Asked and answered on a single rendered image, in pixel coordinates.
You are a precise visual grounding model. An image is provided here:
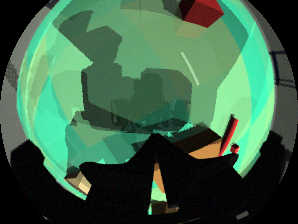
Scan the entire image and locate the red cylinder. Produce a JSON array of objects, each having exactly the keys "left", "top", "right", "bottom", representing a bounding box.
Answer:
[{"left": 218, "top": 117, "right": 238, "bottom": 156}]

